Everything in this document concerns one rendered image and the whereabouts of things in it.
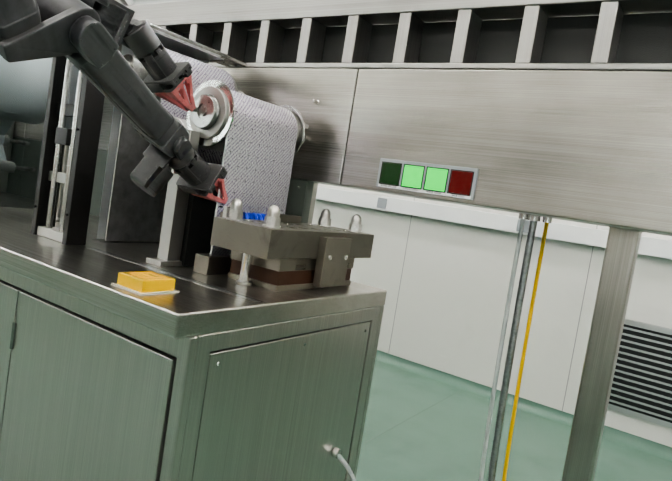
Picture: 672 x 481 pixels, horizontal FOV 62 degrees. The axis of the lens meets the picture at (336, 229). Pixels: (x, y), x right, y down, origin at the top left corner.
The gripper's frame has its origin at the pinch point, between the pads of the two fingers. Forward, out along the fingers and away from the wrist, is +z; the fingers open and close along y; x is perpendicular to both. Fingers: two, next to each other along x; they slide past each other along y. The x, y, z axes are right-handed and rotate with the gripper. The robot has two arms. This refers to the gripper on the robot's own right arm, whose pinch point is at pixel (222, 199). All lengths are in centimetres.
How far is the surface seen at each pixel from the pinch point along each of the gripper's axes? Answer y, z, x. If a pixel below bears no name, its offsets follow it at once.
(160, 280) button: 13.4, -14.6, -25.0
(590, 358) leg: 72, 51, 4
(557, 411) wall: 32, 279, 44
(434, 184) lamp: 35.9, 20.6, 24.4
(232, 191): 0.2, 1.0, 2.9
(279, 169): 0.3, 10.5, 16.3
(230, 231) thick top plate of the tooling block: 9.3, -2.1, -7.9
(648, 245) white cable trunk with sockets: 62, 222, 133
